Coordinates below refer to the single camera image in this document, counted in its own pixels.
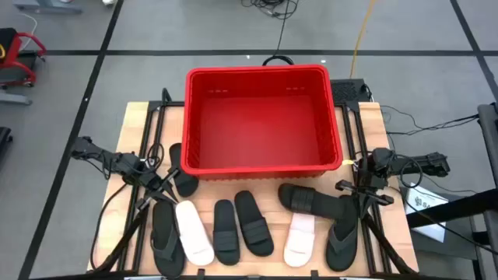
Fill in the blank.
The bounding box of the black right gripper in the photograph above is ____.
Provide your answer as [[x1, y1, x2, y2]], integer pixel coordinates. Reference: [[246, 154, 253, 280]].
[[335, 170, 395, 218]]

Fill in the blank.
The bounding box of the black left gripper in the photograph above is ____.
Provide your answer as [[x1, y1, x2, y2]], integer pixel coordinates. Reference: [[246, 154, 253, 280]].
[[135, 166, 181, 210]]

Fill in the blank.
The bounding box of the black flip-flop sandal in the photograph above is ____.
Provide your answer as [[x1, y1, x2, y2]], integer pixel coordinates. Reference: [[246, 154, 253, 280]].
[[150, 199, 187, 279], [325, 194, 359, 272]]

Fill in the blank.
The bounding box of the black slide sandal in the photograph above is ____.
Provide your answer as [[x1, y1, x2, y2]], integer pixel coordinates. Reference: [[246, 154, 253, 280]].
[[233, 190, 275, 257], [277, 183, 349, 222], [169, 142, 200, 198], [212, 199, 241, 267]]

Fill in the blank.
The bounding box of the white slide sandal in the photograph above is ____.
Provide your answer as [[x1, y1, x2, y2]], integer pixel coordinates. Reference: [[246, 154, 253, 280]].
[[282, 212, 316, 268], [174, 200, 216, 268]]

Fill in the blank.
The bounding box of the red plastic bin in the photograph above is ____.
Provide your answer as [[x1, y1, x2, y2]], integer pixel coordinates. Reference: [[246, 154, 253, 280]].
[[180, 64, 344, 182]]

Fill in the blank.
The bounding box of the white printed sheet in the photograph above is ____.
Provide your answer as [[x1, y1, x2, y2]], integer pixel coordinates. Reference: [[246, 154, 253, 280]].
[[404, 182, 451, 243]]

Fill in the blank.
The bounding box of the black vented box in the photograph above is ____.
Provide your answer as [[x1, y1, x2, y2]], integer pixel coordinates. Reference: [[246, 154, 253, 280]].
[[329, 79, 370, 104]]

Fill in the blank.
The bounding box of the dark grey panel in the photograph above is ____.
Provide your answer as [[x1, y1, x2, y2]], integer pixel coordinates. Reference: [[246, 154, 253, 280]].
[[476, 102, 498, 187]]

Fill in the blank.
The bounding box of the grey table foot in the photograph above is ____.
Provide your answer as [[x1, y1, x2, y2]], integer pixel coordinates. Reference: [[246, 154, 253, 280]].
[[0, 89, 33, 107], [13, 0, 83, 15]]

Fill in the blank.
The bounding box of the red rolling cart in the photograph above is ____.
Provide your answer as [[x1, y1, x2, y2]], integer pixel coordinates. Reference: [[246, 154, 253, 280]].
[[0, 26, 47, 89]]

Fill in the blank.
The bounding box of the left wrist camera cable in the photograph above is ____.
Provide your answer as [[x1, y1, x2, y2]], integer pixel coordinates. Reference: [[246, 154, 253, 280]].
[[146, 142, 166, 172]]

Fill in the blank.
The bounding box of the black table frame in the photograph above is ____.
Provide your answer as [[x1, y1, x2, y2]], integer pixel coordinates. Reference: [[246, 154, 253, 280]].
[[405, 187, 498, 280]]

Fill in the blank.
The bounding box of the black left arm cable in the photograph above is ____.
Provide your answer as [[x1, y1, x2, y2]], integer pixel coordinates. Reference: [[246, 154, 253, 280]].
[[89, 181, 132, 272]]

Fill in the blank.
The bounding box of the black aluminium rig frame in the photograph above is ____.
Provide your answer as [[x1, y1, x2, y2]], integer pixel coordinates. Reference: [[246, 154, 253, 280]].
[[88, 87, 186, 274], [334, 100, 419, 275]]

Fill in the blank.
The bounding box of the yellow hanging cable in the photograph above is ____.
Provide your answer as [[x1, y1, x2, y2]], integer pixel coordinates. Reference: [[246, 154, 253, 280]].
[[349, 0, 377, 79]]

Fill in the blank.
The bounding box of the black floor cable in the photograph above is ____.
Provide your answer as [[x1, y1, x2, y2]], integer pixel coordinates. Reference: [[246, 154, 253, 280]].
[[261, 0, 296, 67]]

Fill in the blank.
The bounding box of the black cable bundle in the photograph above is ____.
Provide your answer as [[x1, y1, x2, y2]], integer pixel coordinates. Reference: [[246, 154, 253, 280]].
[[240, 0, 300, 20]]

